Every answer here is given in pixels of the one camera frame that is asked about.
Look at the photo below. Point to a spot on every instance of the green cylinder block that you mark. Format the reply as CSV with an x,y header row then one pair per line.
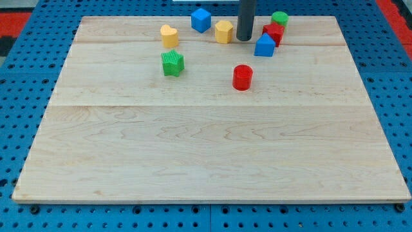
x,y
280,18

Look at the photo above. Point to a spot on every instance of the red star block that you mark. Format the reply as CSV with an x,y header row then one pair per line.
x,y
275,31

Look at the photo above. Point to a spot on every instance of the green star block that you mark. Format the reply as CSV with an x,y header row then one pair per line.
x,y
172,63

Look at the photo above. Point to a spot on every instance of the red cylinder block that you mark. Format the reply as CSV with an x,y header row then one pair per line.
x,y
242,77

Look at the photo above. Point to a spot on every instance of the light wooden board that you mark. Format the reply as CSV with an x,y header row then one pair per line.
x,y
118,131

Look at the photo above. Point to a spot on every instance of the yellow heart block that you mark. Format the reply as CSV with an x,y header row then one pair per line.
x,y
169,36

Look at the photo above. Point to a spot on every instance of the yellow hexagon block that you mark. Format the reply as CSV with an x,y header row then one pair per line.
x,y
223,32

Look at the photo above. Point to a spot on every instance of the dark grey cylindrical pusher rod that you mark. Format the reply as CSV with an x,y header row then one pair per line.
x,y
245,23

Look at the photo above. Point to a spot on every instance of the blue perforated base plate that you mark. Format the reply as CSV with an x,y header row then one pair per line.
x,y
378,38

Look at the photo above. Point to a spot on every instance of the blue cube block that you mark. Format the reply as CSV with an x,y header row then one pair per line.
x,y
201,20

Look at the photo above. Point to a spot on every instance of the blue triangle block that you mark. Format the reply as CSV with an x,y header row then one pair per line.
x,y
265,46

